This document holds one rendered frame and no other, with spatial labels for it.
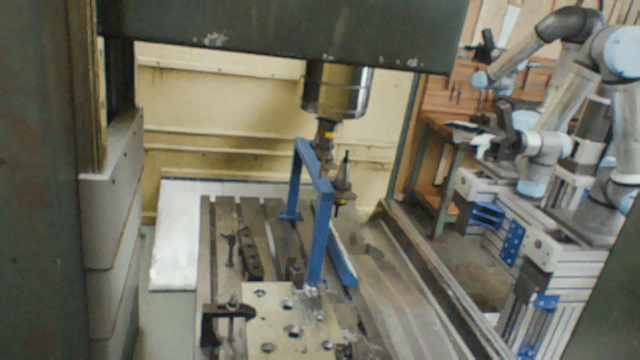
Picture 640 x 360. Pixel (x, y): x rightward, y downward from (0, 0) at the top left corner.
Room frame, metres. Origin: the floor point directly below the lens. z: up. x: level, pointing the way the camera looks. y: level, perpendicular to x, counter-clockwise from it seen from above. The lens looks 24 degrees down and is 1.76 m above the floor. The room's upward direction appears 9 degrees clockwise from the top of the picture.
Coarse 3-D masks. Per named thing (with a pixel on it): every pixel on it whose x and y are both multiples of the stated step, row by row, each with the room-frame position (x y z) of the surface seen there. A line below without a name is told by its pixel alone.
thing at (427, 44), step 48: (144, 0) 0.80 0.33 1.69; (192, 0) 0.82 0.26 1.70; (240, 0) 0.85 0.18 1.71; (288, 0) 0.87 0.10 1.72; (336, 0) 0.89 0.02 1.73; (384, 0) 0.91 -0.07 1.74; (432, 0) 0.94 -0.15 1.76; (240, 48) 0.85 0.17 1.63; (288, 48) 0.87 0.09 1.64; (336, 48) 0.89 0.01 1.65; (384, 48) 0.92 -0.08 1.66; (432, 48) 0.95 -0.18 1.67
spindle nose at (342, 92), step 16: (304, 64) 0.99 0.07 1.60; (320, 64) 0.96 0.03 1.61; (304, 80) 0.98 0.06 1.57; (320, 80) 0.95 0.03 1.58; (336, 80) 0.95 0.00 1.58; (352, 80) 0.95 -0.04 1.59; (368, 80) 0.98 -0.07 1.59; (304, 96) 0.97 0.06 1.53; (320, 96) 0.95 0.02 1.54; (336, 96) 0.95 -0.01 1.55; (352, 96) 0.96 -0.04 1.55; (368, 96) 1.00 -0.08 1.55; (320, 112) 0.95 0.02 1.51; (336, 112) 0.95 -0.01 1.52; (352, 112) 0.96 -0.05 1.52
